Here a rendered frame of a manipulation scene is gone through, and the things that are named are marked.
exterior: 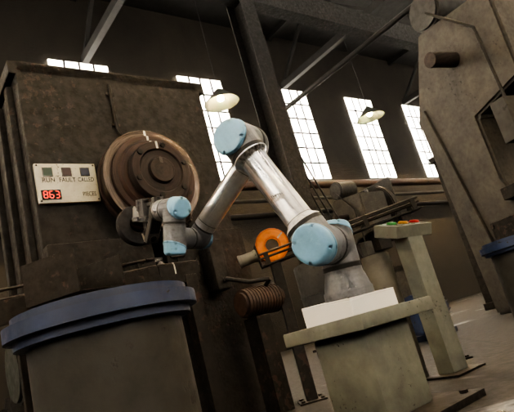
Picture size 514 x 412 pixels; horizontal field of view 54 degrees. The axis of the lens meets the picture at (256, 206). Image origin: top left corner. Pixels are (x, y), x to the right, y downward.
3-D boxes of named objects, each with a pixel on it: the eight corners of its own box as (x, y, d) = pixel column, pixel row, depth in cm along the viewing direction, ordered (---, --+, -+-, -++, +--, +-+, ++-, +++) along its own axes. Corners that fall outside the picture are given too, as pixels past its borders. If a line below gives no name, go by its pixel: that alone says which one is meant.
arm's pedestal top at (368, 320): (435, 308, 149) (430, 294, 150) (364, 329, 129) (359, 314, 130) (355, 328, 172) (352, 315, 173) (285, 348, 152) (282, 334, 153)
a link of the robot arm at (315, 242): (356, 248, 147) (252, 118, 166) (339, 248, 134) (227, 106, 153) (326, 273, 151) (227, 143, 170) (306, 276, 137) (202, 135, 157)
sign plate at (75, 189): (38, 204, 211) (32, 165, 216) (99, 202, 228) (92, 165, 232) (39, 203, 210) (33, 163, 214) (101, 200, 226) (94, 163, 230)
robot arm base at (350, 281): (385, 288, 152) (376, 256, 154) (350, 297, 142) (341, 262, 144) (349, 297, 163) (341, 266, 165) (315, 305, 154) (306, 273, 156)
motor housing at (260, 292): (259, 418, 214) (228, 293, 227) (297, 402, 228) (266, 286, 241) (278, 416, 204) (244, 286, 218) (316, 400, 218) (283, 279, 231)
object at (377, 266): (393, 385, 203) (354, 260, 216) (411, 378, 211) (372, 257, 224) (417, 382, 194) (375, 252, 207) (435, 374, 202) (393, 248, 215)
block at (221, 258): (207, 295, 236) (195, 246, 242) (221, 293, 241) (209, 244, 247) (219, 289, 229) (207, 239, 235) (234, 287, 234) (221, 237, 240)
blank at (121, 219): (109, 212, 190) (113, 208, 188) (145, 204, 200) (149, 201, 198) (123, 251, 187) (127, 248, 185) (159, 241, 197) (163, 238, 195)
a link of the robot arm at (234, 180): (262, 126, 177) (189, 237, 188) (247, 118, 167) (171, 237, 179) (286, 144, 172) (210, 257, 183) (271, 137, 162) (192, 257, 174)
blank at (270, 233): (274, 268, 237) (274, 267, 233) (248, 248, 239) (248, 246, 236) (295, 243, 240) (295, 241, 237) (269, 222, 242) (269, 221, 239)
